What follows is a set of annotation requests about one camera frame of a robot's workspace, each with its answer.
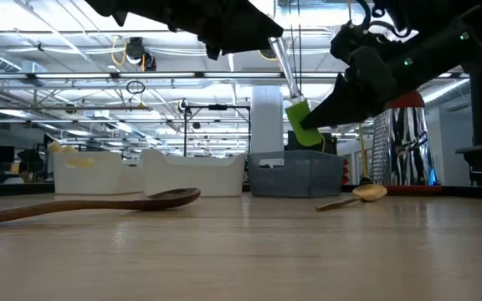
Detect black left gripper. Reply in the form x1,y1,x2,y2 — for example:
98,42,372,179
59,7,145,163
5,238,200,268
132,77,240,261
84,0,285,61

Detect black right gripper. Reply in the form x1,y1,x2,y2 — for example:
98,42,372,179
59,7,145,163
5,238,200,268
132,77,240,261
300,22,435,130

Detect green silicone spatula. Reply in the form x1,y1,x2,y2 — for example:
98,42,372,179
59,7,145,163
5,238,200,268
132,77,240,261
268,36,325,148

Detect light wooden spoon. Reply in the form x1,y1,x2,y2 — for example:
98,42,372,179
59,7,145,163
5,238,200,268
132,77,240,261
315,184,389,213

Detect dark wooden spoon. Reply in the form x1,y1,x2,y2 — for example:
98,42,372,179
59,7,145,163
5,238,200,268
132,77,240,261
0,187,203,229

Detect black background box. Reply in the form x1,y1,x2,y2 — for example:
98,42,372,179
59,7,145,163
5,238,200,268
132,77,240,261
286,130,338,155

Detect red background object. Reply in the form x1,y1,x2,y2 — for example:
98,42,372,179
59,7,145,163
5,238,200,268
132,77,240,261
341,155,351,186

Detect white building pillar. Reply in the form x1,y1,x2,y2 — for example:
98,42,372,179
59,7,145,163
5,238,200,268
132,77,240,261
250,85,285,155

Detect grey translucent plastic bin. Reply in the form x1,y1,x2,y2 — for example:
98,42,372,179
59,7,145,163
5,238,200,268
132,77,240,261
247,150,345,198

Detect black monitor stand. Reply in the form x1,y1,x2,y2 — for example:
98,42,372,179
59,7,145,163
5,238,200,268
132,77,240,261
469,70,482,147

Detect white plastic bin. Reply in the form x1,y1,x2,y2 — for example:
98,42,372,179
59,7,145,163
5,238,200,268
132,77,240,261
52,150,144,196
140,149,247,198

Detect steel box grater red handle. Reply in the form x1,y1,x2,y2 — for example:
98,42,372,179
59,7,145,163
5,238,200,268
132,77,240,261
368,89,445,196

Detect black gantry frame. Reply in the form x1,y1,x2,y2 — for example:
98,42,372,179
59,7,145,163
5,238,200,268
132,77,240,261
182,104,253,158

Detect black ceiling cable reel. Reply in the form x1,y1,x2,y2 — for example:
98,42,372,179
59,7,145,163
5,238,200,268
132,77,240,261
110,36,158,73

